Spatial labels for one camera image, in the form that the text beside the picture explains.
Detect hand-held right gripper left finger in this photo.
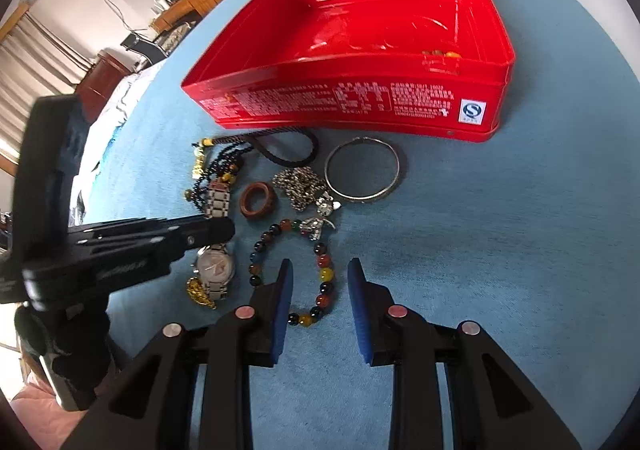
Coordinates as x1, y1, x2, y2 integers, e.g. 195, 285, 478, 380
60, 257, 294, 450

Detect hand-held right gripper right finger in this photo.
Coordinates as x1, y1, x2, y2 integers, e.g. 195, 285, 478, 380
347, 257, 583, 450

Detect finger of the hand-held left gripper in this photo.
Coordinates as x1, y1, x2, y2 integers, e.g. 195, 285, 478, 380
67, 216, 236, 263
11, 95, 96, 251

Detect silver wristwatch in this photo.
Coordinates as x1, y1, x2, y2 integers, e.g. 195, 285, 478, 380
192, 181, 237, 311

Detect multicolour bead bracelet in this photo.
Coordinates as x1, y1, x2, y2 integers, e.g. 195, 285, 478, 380
248, 217, 337, 328

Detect brown wooden ring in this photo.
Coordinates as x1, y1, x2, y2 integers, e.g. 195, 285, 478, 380
239, 182, 277, 219

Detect gold charm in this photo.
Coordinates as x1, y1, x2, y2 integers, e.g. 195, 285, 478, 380
186, 277, 208, 305

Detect black and gold bead bracelet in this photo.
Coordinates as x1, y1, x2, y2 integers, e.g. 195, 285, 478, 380
184, 139, 247, 218

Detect silver chain necklace with pendant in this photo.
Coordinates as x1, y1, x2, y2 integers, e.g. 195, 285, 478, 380
272, 167, 343, 243

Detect silver bangle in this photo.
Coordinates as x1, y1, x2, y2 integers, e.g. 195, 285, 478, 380
324, 136, 402, 203

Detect black cord necklace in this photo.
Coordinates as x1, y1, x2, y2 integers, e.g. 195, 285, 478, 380
210, 127, 320, 166

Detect red plastic tray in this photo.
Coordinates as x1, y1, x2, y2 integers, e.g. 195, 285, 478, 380
181, 0, 516, 143

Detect person's left hand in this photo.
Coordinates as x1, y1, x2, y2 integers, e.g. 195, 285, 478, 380
14, 304, 113, 393

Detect white quilt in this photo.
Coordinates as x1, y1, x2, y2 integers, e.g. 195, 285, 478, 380
70, 64, 162, 213

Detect red-brown wooden cabinet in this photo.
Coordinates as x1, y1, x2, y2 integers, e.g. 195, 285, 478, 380
75, 50, 133, 123

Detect beige curtains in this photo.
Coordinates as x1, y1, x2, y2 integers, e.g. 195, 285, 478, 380
0, 10, 96, 176

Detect pink cloth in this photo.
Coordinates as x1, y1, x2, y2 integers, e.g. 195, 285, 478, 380
10, 370, 83, 450

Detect black chair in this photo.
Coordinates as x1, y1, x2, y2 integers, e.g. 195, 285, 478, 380
120, 30, 171, 67

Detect wooden desk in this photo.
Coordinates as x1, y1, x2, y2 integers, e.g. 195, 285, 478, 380
149, 0, 217, 34

